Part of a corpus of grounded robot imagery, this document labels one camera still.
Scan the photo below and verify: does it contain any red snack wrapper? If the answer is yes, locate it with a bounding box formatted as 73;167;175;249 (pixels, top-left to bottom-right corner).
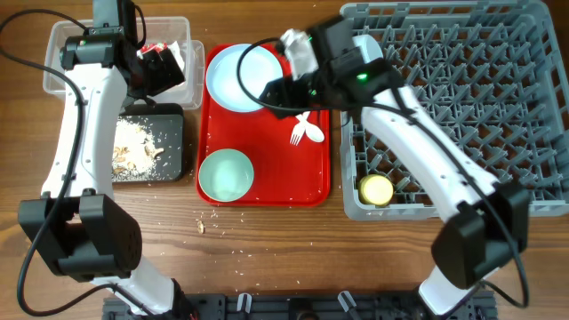
140;42;168;54

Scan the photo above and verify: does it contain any white plastic spoon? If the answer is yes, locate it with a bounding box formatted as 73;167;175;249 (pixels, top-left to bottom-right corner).
304;117;325;143

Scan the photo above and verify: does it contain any white plastic fork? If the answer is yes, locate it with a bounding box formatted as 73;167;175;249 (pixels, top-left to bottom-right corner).
290;111;309;146

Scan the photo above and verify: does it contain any light blue plate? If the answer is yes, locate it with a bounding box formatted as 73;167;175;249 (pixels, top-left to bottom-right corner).
205;44;283;113

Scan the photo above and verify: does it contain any yellow plastic cup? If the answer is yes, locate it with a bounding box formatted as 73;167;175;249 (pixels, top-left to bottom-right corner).
358;174;394;206

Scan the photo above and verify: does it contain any green bowl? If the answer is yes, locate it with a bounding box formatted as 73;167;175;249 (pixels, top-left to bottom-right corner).
198;148;254;203

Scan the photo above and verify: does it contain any light blue food bowl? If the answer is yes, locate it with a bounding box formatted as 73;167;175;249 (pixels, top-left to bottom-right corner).
353;35;383;63

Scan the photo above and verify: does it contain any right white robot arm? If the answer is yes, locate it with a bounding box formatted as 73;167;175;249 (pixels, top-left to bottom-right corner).
252;16;530;317

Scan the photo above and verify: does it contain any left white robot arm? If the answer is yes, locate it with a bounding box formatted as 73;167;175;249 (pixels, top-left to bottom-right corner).
18;1;196;319

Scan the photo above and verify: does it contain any clear plastic waste bin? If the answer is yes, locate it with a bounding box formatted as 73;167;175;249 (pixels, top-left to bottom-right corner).
44;16;204;110

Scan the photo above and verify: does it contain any black waste tray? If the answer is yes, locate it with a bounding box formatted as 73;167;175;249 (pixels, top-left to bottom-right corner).
114;103;185;183

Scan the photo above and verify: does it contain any grey dishwasher rack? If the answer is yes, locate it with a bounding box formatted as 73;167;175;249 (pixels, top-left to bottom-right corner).
341;1;568;217

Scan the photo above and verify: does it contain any food scraps and rice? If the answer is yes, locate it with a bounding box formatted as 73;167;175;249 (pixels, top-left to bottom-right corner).
111;118;164;182

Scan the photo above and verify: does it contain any red serving tray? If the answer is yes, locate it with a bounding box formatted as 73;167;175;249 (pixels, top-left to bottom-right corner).
196;43;332;208

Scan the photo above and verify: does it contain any nut shell on table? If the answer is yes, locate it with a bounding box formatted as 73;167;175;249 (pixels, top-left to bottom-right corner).
197;220;205;234

